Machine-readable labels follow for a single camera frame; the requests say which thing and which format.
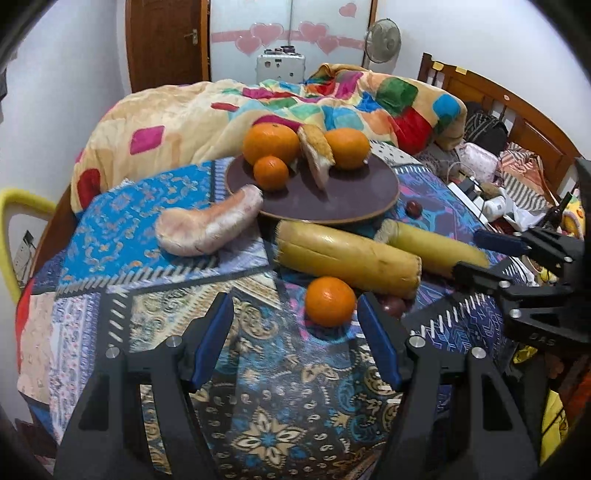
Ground dark wine bottle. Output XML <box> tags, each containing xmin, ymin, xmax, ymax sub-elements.
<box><xmin>539</xmin><ymin>192</ymin><xmax>574</xmax><ymax>232</ymax></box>

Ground slim yellow plush roll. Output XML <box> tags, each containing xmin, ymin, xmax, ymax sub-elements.
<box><xmin>374</xmin><ymin>219</ymin><xmax>491</xmax><ymax>280</ymax></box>

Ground yellow cloth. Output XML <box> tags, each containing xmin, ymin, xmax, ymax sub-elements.
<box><xmin>539</xmin><ymin>387</ymin><xmax>570</xmax><ymax>455</ymax></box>

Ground pink pillow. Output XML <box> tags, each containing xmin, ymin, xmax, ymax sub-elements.
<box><xmin>456</xmin><ymin>142</ymin><xmax>500</xmax><ymax>184</ymax></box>

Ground small orange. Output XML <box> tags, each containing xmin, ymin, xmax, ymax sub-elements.
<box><xmin>253</xmin><ymin>156</ymin><xmax>290</xmax><ymax>192</ymax></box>

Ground yellow chair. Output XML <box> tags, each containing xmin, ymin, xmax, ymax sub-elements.
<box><xmin>0</xmin><ymin>188</ymin><xmax>57</xmax><ymax>303</ymax></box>

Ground standing fan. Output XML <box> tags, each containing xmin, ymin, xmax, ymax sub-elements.
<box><xmin>361</xmin><ymin>18</ymin><xmax>402</xmax><ymax>71</ymax></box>

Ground wooden bed headboard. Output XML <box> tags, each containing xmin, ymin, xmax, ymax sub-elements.
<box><xmin>418</xmin><ymin>52</ymin><xmax>583</xmax><ymax>206</ymax></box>

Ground dark backpack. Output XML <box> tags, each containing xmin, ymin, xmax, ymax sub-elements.
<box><xmin>464</xmin><ymin>110</ymin><xmax>509</xmax><ymax>157</ymax></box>

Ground white appliance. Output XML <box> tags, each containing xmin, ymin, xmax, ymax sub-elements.
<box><xmin>256</xmin><ymin>46</ymin><xmax>307</xmax><ymax>85</ymax></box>

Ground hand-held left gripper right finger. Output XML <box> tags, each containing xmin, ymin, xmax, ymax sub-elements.
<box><xmin>356</xmin><ymin>292</ymin><xmax>544</xmax><ymax>480</ymax></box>

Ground large orange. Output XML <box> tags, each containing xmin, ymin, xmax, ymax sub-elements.
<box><xmin>243</xmin><ymin>122</ymin><xmax>302</xmax><ymax>166</ymax></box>

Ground brown wooden door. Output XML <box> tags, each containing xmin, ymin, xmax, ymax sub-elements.
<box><xmin>124</xmin><ymin>0</ymin><xmax>212</xmax><ymax>94</ymax></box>

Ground colourful patchwork quilt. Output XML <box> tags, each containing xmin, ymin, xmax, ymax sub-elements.
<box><xmin>71</xmin><ymin>64</ymin><xmax>468</xmax><ymax>214</ymax></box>

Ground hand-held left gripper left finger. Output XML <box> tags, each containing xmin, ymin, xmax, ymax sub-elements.
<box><xmin>54</xmin><ymin>292</ymin><xmax>235</xmax><ymax>480</ymax></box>

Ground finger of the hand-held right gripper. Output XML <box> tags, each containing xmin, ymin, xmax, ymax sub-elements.
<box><xmin>474</xmin><ymin>228</ymin><xmax>583</xmax><ymax>278</ymax></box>
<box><xmin>451</xmin><ymin>261</ymin><xmax>573</xmax><ymax>324</ymax></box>

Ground pink plush sweet potato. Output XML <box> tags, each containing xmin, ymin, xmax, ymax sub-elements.
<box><xmin>155</xmin><ymin>185</ymin><xmax>264</xmax><ymax>257</ymax></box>

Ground large yellow plush roll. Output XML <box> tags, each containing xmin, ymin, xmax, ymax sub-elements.
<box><xmin>275</xmin><ymin>220</ymin><xmax>423</xmax><ymax>301</ymax></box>

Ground beige plush bread toy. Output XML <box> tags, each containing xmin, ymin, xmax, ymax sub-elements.
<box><xmin>297</xmin><ymin>124</ymin><xmax>336</xmax><ymax>191</ymax></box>

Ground white power strip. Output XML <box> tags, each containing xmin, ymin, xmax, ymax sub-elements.
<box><xmin>449</xmin><ymin>177</ymin><xmax>491</xmax><ymax>214</ymax></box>

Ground striped cloth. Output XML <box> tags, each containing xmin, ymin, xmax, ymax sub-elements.
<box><xmin>498</xmin><ymin>142</ymin><xmax>560</xmax><ymax>205</ymax></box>

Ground brown round plate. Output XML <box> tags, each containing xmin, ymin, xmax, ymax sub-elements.
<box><xmin>225</xmin><ymin>154</ymin><xmax>400</xmax><ymax>227</ymax></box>

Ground blue patterned blanket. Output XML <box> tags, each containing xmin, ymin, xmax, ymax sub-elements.
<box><xmin>16</xmin><ymin>147</ymin><xmax>536</xmax><ymax>477</ymax></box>

